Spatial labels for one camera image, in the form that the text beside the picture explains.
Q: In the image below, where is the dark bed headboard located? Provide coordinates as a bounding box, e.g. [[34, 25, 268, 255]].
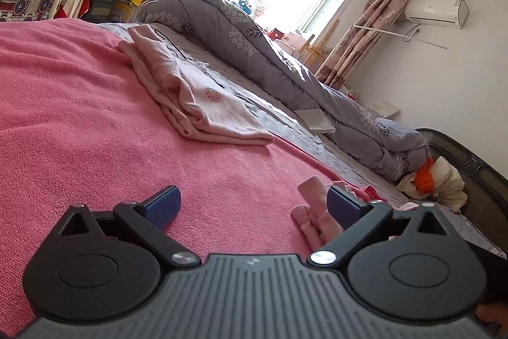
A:
[[414, 127, 508, 245]]

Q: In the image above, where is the wooden easel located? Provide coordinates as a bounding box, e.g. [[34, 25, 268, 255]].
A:
[[295, 19, 342, 66]]

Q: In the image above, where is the black cable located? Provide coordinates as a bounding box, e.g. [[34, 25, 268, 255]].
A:
[[158, 29, 227, 90]]

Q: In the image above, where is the white book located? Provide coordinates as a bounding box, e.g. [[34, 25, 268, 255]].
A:
[[294, 108, 336, 134]]

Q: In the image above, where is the orange cloth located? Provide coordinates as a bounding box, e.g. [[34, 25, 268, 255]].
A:
[[414, 158, 436, 193]]

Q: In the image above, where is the pink floral curtain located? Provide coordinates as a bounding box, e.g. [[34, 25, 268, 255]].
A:
[[315, 0, 420, 90]]

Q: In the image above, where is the white air conditioner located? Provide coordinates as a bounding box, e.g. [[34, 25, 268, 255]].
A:
[[404, 0, 469, 30]]

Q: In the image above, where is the pink sock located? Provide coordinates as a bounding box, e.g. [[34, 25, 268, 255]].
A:
[[297, 176, 360, 209], [291, 203, 346, 249]]

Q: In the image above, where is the pink fleece blanket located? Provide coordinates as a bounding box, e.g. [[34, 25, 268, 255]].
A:
[[0, 17, 382, 336]]

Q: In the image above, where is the cream jacket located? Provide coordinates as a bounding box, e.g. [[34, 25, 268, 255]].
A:
[[396, 157, 468, 214]]

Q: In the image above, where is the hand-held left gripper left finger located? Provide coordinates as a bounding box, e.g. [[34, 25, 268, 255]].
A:
[[55, 185, 201, 270]]

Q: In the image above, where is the grey floral quilt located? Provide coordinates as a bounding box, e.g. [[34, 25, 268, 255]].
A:
[[130, 0, 431, 181]]

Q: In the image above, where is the white clothes rail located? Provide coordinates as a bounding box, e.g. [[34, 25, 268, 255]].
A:
[[349, 24, 449, 50]]

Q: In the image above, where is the cream box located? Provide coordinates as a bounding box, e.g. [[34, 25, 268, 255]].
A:
[[367, 100, 401, 119]]

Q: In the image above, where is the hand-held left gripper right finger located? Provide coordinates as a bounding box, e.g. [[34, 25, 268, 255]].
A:
[[309, 184, 452, 268]]

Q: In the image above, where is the pink strawberry pajama top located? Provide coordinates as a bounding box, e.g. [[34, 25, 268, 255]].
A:
[[160, 58, 276, 146]]

